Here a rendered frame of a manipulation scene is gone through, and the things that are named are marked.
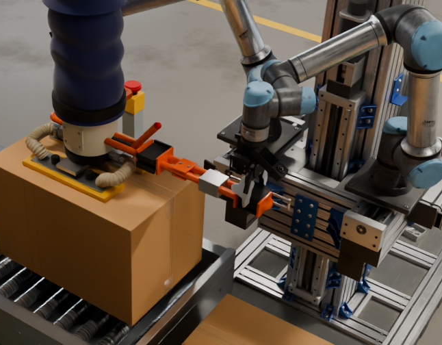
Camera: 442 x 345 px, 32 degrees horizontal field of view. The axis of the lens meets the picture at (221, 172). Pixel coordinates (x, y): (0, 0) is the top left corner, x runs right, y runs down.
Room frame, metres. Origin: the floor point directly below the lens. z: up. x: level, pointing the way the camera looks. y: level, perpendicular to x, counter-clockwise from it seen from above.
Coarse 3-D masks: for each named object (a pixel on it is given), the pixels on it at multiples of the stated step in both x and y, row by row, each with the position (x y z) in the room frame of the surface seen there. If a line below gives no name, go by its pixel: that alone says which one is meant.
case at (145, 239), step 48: (48, 144) 2.12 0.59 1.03; (0, 192) 1.98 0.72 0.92; (48, 192) 1.87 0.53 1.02; (144, 192) 1.90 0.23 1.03; (192, 192) 1.98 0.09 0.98; (0, 240) 2.00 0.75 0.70; (48, 240) 1.88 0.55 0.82; (96, 240) 1.77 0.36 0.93; (144, 240) 1.76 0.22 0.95; (192, 240) 1.99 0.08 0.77; (96, 288) 1.78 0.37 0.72; (144, 288) 1.76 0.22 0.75
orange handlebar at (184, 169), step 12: (132, 96) 2.28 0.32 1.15; (60, 120) 2.06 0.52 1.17; (108, 144) 1.96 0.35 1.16; (120, 144) 1.95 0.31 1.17; (168, 168) 1.85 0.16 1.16; (180, 168) 1.84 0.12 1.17; (192, 168) 1.86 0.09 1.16; (192, 180) 1.81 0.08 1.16; (228, 180) 1.80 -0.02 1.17; (228, 192) 1.75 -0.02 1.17; (264, 204) 1.70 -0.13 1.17
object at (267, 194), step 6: (258, 186) 1.76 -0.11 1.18; (252, 192) 1.73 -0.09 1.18; (258, 192) 1.74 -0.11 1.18; (264, 192) 1.74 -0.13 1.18; (270, 192) 1.74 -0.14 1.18; (234, 198) 1.72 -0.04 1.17; (240, 198) 1.73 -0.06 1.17; (252, 198) 1.71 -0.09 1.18; (258, 198) 1.71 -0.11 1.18; (264, 198) 1.71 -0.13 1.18; (234, 204) 1.72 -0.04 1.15; (240, 204) 1.72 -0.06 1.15; (252, 204) 1.70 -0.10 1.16; (258, 204) 1.68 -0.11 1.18; (246, 210) 1.71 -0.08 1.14; (252, 210) 1.70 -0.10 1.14; (258, 210) 1.68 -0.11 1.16; (258, 216) 1.68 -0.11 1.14
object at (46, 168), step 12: (48, 156) 2.02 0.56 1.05; (60, 156) 2.03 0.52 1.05; (36, 168) 1.96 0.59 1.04; (48, 168) 1.96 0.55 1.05; (60, 180) 1.91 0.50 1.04; (72, 180) 1.91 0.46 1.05; (84, 180) 1.91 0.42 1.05; (84, 192) 1.87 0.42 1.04; (96, 192) 1.86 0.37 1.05; (108, 192) 1.86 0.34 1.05
